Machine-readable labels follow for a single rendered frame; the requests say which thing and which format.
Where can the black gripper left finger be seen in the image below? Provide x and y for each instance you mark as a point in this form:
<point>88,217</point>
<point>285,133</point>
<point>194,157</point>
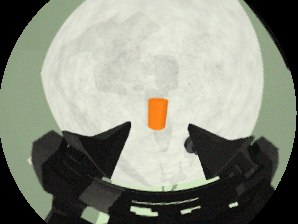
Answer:
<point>102,149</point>

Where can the orange tapered knob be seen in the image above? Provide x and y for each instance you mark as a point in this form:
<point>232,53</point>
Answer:
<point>157,113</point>

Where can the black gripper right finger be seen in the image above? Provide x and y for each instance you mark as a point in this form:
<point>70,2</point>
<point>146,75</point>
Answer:
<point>215,151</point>

